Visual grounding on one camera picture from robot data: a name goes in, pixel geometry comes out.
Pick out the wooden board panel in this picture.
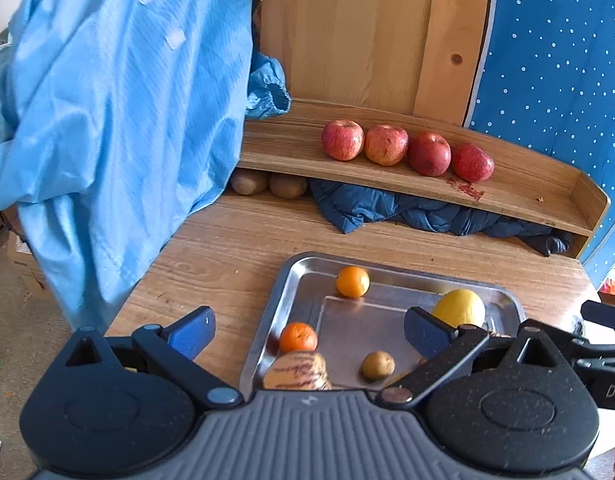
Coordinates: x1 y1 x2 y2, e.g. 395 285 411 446
260 0 493 125

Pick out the small orange mandarin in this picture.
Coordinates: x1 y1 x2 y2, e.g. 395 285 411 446
336 266 370 299

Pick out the brown kiwi under shelf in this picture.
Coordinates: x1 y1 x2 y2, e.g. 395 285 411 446
230 168 269 196
268 174 307 200

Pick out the brown kiwi under shelf left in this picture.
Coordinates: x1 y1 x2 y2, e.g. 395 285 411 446
230 168 269 196

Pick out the light blue striped garment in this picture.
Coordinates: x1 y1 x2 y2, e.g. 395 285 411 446
0 0 291 330

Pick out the yellow lemon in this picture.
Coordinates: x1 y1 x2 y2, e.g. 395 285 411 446
432 289 486 327

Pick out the curved wooden shelf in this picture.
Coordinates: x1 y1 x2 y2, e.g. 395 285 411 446
239 100 610 258

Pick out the red apple leftmost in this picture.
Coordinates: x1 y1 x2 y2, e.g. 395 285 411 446
321 119 365 162

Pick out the stainless steel tray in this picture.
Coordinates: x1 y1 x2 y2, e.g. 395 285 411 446
239 252 525 398

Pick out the blue dotted fabric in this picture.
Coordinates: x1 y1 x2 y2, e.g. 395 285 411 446
470 0 615 286

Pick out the brown kiwi under shelf right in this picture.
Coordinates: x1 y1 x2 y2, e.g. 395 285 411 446
268 174 307 200

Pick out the dark blue padded jacket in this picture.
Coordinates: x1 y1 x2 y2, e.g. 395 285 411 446
309 179 573 257

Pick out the red apple rightmost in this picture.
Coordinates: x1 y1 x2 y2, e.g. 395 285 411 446
451 143 495 183

